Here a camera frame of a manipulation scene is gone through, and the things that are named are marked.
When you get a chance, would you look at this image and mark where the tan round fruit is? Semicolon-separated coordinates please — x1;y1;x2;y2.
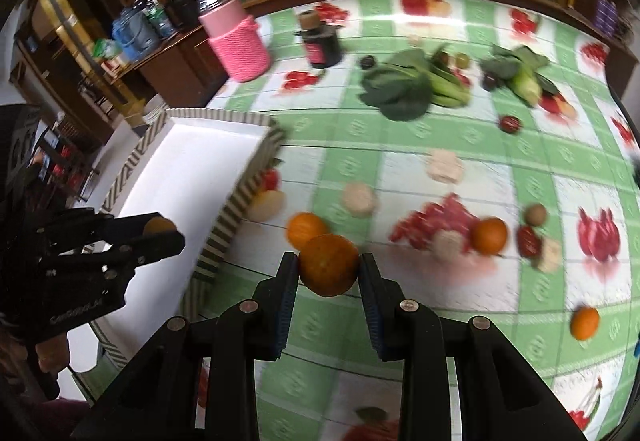
142;216;177;236

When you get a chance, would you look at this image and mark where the beige cake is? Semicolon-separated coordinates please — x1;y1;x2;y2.
431;230;465;263
426;150;464;184
535;236;563;273
341;182;378;218

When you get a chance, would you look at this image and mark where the beige cake top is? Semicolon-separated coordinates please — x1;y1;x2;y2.
426;150;464;184

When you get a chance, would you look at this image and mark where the striped white box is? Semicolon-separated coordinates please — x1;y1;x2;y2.
91;108;284;369

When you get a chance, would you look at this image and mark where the red jujube beside kiwi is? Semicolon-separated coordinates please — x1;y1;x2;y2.
516;225;541;259

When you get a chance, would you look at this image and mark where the wooden side cabinet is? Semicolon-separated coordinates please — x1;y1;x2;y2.
107;26;229;108

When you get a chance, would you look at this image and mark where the brown kiwi fruit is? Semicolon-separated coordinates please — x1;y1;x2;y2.
523;203;548;227

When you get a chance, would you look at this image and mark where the blue water jug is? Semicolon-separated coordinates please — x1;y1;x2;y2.
112;8;160;62

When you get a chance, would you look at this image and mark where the green fruit tablecloth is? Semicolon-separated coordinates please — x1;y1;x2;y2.
74;0;640;441

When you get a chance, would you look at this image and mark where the pink knitted jar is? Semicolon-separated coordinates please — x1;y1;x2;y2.
195;0;271;83

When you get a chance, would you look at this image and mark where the red jujube on green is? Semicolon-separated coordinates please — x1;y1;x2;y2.
498;115;521;135

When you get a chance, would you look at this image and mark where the large bok choy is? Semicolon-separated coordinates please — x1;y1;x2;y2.
359;45;471;122

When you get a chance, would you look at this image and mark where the dark plum right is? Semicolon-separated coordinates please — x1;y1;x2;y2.
482;73;499;91

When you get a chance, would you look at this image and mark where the dark plum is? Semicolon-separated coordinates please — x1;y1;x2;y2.
359;56;376;71
482;73;499;91

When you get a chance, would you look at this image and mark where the dark plum left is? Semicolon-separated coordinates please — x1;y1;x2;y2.
359;56;376;71

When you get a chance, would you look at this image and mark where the small bok choy with corn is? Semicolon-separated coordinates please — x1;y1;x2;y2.
480;45;560;108

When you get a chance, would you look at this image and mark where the black jar with cork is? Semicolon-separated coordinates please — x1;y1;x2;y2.
297;9;343;70

